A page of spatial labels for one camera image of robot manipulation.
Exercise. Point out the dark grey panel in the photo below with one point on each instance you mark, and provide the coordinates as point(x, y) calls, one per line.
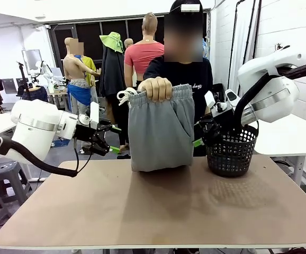
point(9, 84)

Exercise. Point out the dark blue jeans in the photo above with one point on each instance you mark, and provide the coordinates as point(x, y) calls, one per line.
point(40, 94)

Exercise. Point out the small head-mounted camera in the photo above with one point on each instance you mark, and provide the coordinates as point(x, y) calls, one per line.
point(190, 8)

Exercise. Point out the black coat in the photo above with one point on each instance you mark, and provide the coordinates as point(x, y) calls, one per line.
point(113, 71)

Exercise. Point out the black light stand pole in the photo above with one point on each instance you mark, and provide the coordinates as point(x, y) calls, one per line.
point(256, 39)
point(247, 45)
point(232, 53)

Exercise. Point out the grey training pants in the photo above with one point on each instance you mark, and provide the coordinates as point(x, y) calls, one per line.
point(158, 132)

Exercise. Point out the small white background robot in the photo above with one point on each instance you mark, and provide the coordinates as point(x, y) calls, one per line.
point(45, 71)

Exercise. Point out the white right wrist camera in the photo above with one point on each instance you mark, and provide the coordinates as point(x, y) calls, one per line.
point(210, 100)

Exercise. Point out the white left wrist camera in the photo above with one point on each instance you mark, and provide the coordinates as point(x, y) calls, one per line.
point(94, 113)

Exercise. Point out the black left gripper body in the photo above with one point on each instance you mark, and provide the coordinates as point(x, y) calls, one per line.
point(85, 131)

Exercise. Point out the yellow short sleeve shirt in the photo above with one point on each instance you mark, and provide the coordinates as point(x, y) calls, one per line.
point(89, 66)

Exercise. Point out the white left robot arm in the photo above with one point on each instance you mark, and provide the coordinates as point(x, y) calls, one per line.
point(34, 127)

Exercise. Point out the cluttered work table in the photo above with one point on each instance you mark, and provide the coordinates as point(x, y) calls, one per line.
point(59, 91)

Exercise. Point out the blue cloth wrap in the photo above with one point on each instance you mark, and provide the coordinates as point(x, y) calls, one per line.
point(80, 95)

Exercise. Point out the black perforated plastic basket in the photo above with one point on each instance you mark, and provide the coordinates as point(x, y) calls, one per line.
point(229, 158)

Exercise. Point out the blue storage crate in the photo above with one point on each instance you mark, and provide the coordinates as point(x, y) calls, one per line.
point(61, 143)

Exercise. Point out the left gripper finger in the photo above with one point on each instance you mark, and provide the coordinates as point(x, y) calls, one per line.
point(100, 145)
point(106, 126)

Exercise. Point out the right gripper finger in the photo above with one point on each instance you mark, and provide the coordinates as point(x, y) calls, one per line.
point(209, 123)
point(211, 136)

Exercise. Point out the shirtless tan mannequin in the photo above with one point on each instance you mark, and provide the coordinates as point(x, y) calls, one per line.
point(72, 66)

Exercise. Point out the green bucket hat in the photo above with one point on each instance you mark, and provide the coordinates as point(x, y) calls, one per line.
point(113, 42)

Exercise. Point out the light grey trousers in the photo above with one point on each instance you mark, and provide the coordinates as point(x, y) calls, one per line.
point(94, 95)

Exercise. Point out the tall bald tan mannequin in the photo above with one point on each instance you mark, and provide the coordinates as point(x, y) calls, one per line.
point(149, 26)

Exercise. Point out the white backdrop cloth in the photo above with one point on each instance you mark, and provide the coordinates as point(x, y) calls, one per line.
point(239, 53)

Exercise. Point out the person's right hand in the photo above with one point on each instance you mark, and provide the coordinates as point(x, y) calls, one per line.
point(155, 88)

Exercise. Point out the black baseball cap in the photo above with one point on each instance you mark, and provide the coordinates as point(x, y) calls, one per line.
point(175, 5)

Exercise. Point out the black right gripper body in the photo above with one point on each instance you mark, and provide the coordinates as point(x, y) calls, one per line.
point(223, 117)

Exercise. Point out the pink crop top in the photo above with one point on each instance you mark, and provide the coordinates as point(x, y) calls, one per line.
point(139, 56)

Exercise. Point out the black step stool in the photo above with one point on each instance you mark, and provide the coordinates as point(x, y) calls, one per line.
point(219, 88)

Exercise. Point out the bald mannequin head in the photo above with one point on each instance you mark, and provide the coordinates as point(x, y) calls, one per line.
point(128, 43)

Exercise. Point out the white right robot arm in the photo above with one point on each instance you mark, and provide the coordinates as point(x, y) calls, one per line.
point(274, 98)

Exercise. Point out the black camera tripod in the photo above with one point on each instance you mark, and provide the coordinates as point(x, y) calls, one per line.
point(23, 79)
point(279, 47)

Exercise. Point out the black trousers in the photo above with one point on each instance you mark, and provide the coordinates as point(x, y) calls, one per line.
point(120, 113)

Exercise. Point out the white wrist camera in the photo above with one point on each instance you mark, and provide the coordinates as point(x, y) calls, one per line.
point(94, 113)
point(210, 100)

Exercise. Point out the person in black t-shirt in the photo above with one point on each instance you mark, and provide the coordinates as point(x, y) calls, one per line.
point(203, 76)

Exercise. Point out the dark framed window wall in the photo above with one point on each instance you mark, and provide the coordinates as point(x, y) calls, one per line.
point(89, 34)

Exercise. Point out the grey computer monitor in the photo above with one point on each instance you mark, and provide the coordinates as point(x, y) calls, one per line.
point(32, 59)

